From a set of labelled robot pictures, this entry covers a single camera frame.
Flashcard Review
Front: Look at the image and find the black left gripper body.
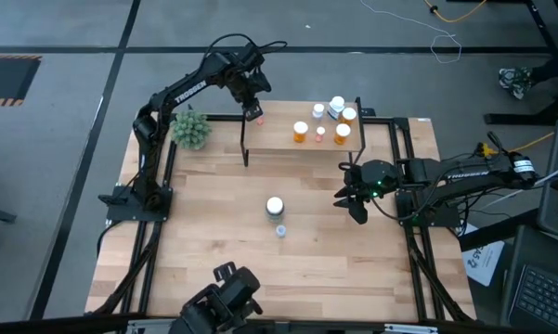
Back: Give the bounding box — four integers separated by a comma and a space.
227, 68, 264, 109

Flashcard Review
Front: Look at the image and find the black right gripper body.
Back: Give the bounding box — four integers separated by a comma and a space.
344, 159, 401, 201

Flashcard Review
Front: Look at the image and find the orange pill bottle white cap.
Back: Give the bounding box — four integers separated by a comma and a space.
333, 122, 352, 146
292, 121, 309, 144

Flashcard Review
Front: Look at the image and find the large white medicine bottle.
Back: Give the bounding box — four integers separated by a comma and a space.
327, 95, 346, 122

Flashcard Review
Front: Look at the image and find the wooden shelf with black legs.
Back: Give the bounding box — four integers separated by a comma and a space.
240, 94, 367, 171

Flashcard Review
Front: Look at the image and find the green plant in grey pot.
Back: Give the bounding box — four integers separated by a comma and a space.
170, 109, 213, 151

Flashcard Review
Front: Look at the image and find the large clear green-label bottle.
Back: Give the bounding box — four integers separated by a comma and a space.
265, 196, 286, 224

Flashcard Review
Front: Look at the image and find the black bar with silver brackets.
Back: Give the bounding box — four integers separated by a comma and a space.
0, 314, 558, 334

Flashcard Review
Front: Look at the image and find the white printed paper sheet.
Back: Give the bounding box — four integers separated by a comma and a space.
461, 238, 508, 288

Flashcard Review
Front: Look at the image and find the black mechanical device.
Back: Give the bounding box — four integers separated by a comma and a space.
166, 261, 265, 334

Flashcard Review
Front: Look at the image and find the person's shoe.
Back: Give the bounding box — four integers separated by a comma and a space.
498, 66, 536, 100

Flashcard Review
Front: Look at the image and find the black laptop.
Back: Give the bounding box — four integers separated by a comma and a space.
500, 225, 558, 334

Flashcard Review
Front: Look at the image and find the person's leg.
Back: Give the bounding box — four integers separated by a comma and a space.
531, 54, 558, 85

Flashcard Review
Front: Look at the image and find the black hazard-striped floor mat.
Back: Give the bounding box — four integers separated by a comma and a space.
0, 54, 43, 108

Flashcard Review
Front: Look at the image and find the black aluminium table frame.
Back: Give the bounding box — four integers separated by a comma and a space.
85, 110, 477, 324

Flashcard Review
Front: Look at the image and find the thin white floor cable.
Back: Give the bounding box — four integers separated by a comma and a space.
360, 0, 463, 65

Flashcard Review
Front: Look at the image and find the yellow extension cable with plug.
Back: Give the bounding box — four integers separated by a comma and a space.
476, 132, 556, 158

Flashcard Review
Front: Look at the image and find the yellow floor cable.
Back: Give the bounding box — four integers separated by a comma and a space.
424, 0, 488, 24

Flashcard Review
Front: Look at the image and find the light grey cable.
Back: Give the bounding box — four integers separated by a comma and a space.
533, 159, 558, 189

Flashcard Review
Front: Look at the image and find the black desk frame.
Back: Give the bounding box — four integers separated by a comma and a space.
445, 0, 558, 126

